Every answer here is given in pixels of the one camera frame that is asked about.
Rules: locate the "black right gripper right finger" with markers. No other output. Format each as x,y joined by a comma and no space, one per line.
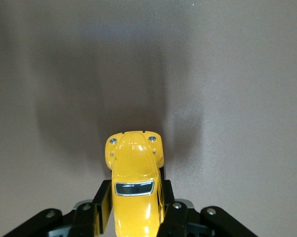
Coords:
175,222

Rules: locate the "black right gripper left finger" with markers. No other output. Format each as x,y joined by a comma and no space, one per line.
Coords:
84,222

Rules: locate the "yellow beetle toy car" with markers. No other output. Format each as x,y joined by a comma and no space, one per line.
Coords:
133,168

